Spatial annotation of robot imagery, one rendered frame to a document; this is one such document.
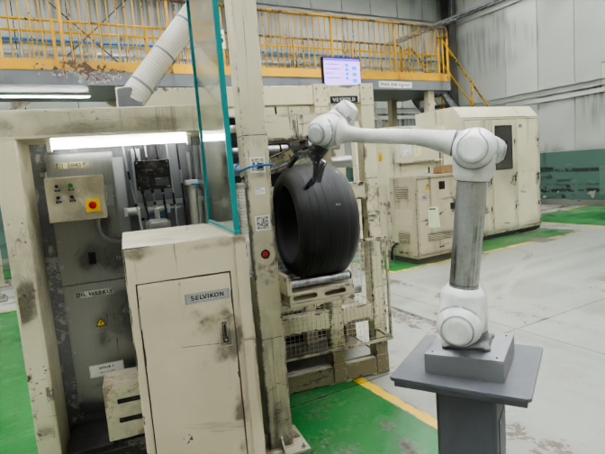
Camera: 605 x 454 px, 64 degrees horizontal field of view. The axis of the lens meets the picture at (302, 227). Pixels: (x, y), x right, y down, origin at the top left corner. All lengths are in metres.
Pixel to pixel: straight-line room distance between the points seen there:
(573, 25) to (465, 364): 13.08
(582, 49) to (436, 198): 8.03
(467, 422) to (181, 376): 1.11
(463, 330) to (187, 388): 0.95
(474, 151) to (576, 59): 12.81
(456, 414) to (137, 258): 1.34
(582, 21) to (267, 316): 12.86
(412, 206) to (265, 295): 4.71
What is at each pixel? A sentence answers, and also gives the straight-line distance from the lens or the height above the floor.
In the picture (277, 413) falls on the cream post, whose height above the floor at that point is 0.21.
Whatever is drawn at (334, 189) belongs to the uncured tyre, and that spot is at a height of 1.36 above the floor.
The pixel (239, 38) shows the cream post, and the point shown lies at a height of 2.11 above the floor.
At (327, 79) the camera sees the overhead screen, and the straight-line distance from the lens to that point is 6.49.
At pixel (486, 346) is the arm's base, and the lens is 2.02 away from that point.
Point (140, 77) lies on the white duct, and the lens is 2.66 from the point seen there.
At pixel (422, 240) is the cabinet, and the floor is 0.34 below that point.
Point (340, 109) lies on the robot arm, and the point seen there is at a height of 1.69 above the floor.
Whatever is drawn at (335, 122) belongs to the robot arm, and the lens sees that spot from 1.85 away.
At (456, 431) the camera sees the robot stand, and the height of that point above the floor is 0.40.
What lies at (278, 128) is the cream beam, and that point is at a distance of 2.73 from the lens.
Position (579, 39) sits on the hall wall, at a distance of 14.46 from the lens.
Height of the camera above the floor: 1.47
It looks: 7 degrees down
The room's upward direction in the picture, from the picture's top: 5 degrees counter-clockwise
